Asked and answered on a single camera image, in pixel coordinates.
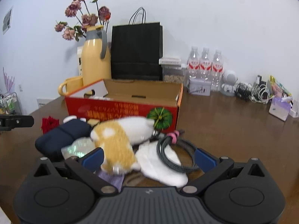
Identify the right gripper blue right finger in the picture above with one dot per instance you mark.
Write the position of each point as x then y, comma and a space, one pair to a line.
205, 161

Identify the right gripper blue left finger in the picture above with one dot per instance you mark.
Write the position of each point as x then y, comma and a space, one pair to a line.
93, 160

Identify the clear plastic bag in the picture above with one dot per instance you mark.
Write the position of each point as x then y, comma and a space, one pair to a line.
79, 148

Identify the purple woven cloth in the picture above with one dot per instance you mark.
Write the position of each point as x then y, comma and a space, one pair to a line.
115, 180

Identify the yellow white plush toy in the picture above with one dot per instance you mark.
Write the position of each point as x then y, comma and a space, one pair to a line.
117, 138

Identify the red rose flower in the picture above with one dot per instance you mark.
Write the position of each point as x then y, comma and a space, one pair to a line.
48, 124

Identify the navy blue pouch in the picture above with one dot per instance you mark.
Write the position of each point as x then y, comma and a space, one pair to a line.
51, 143

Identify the white fabric mask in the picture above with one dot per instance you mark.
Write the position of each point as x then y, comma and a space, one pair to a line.
152, 166

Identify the metal rack shelf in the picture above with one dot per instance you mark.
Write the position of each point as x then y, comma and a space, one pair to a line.
10, 104

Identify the yellow sponge block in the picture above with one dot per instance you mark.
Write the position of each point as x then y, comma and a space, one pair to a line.
93, 122

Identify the small white cap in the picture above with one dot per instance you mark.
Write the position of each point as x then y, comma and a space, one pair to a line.
73, 117

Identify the red cardboard box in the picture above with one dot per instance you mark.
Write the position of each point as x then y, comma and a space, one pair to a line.
108, 99

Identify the small white tin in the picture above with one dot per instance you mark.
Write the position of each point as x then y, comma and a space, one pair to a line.
199, 87

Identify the white robot toy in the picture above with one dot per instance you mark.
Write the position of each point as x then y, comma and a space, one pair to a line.
230, 79

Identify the yellow mug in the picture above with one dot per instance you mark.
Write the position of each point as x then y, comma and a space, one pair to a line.
70, 85

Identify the left water bottle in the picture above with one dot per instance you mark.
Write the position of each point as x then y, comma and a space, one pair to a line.
193, 64

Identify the water bottle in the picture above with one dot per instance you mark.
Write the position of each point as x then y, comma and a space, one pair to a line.
217, 70
205, 64
193, 64

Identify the right water bottle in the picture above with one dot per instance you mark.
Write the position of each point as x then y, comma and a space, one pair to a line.
217, 70

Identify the purple tissue box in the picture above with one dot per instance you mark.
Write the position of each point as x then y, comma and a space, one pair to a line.
280, 107

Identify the clear nut container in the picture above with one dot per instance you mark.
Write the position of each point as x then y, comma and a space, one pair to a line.
174, 73

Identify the middle water bottle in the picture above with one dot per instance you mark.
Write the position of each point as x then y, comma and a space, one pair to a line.
205, 64

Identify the yellow thermos jug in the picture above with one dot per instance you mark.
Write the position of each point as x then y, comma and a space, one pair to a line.
95, 56

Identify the white power strip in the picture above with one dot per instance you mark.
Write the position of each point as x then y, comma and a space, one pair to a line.
294, 112

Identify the colourful snack bag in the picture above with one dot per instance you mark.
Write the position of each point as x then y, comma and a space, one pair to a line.
278, 89

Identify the milk carton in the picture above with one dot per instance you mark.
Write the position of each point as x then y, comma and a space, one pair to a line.
79, 55

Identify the white flat box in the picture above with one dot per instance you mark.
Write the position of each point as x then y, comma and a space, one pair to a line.
169, 61

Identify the black paper bag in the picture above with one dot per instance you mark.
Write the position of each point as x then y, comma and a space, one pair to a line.
136, 49

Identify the dried pink rose bouquet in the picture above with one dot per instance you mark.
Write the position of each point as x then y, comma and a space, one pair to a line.
88, 13

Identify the wall poster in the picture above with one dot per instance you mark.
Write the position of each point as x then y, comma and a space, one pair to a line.
7, 21

